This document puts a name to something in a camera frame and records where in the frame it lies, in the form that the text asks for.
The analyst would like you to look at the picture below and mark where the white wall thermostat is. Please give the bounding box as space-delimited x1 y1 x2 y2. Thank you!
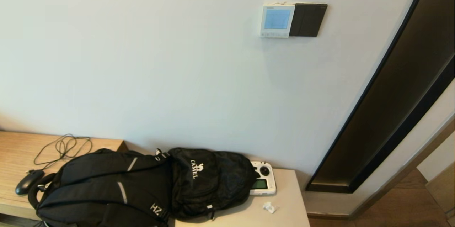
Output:
260 4 295 38

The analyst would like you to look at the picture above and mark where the black Camel logo backpack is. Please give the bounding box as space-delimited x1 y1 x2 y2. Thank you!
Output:
167 147 259 220

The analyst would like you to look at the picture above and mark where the white remote controller with screen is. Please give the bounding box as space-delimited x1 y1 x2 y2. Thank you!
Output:
249 161 277 196

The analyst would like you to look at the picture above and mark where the crumpled white paper scrap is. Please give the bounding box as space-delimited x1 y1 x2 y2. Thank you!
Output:
262 201 278 214

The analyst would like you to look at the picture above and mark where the black backpack with grey stripes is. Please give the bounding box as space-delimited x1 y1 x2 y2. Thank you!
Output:
28 148 175 227

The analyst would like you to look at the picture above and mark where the brown wooden baseboard strip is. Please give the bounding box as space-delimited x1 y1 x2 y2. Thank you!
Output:
307 113 455 219

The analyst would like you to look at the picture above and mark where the black computer mouse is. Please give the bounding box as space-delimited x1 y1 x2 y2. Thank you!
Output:
15 169 46 195

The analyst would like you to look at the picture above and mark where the light wooden desk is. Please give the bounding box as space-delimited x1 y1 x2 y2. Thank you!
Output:
0 131 128 220

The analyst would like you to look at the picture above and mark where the dark wall switch panel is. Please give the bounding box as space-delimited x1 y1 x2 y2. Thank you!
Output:
289 3 328 37

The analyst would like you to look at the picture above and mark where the dark brown door frame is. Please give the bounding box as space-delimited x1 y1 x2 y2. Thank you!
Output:
306 0 455 194

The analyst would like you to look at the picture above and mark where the black mouse cable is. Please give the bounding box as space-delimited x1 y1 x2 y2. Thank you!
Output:
28 134 93 175

